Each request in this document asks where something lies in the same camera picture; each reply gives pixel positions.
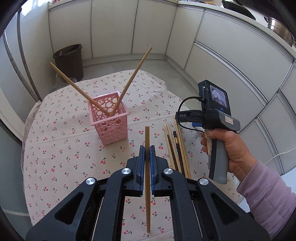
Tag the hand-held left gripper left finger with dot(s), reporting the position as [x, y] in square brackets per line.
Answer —
[143, 166]

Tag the cherry print tablecloth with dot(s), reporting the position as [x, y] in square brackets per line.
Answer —
[69, 150]

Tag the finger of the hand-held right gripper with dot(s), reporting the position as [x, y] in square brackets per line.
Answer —
[185, 115]
[196, 124]

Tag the person's right hand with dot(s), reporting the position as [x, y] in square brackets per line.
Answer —
[238, 153]

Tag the white kitchen cabinets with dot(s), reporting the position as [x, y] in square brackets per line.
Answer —
[208, 46]

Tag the steel pot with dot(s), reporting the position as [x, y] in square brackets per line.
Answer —
[278, 27]

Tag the thin black chopstick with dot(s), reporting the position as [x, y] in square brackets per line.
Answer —
[172, 150]

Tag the pink perforated utensil basket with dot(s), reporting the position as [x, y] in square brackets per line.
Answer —
[113, 134]

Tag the brown trash bin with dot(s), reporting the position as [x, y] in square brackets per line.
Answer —
[69, 62]

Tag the person's right forearm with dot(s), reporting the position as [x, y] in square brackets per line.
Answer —
[266, 197]

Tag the black wok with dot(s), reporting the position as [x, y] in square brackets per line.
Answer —
[240, 8]

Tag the black chopstick with gold band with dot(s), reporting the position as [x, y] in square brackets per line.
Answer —
[177, 144]

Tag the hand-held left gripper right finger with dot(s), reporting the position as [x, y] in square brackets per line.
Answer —
[151, 166]

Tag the dark mop pole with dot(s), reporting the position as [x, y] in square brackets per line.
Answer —
[26, 58]

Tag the frosted glass door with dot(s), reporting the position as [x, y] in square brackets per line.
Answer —
[11, 162]

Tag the clear plastic bag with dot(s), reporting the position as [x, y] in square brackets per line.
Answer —
[61, 80]

